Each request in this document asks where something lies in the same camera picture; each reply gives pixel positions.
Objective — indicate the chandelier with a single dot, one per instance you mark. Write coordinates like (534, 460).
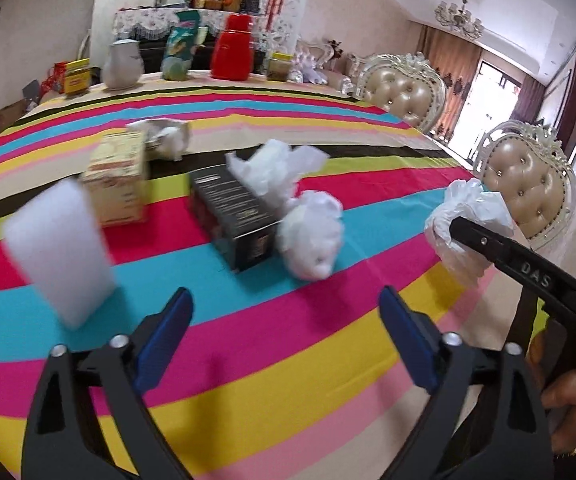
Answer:
(460, 20)

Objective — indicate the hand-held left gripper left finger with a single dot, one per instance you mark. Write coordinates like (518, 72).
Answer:
(163, 340)

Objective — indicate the yellow lid jar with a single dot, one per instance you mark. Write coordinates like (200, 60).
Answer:
(280, 67)
(78, 82)

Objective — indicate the beige tufted chair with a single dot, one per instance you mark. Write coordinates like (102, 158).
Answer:
(527, 185)
(402, 95)

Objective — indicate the white openwork screen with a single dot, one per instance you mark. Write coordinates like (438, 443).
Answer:
(304, 10)

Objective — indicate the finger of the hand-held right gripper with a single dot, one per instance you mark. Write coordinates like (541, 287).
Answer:
(517, 262)

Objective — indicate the black handbag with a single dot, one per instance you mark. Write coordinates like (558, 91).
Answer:
(249, 1)

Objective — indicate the striped tablecloth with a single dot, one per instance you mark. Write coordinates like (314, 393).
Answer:
(268, 360)

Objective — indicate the pale green box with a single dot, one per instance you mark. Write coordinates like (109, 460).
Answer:
(201, 34)

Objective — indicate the white tufted sofa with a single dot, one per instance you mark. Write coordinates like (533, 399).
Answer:
(318, 55)

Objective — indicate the floral lace cloth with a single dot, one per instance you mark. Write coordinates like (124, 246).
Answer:
(143, 20)

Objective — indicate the white foam sheet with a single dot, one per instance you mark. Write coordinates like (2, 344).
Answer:
(58, 255)

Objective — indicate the dark sideboard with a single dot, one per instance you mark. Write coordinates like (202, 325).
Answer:
(150, 55)

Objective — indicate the window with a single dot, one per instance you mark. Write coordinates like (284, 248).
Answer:
(500, 90)

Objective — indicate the black cardboard box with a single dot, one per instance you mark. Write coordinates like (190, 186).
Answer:
(233, 215)

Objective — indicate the white paper cup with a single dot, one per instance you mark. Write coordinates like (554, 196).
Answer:
(168, 137)

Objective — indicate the brown curtain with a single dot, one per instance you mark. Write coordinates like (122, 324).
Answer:
(460, 60)
(527, 100)

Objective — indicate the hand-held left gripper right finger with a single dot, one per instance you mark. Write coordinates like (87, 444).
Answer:
(407, 342)

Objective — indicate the green patterned bag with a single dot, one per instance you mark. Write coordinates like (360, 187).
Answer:
(180, 45)

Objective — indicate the red thermos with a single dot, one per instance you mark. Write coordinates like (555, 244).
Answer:
(233, 50)

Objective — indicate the white ceramic jug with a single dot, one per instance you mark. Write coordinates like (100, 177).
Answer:
(123, 67)

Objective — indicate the person's right hand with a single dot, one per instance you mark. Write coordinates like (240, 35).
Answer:
(567, 402)

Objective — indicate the beige cardboard box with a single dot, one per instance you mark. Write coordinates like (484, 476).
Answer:
(118, 180)

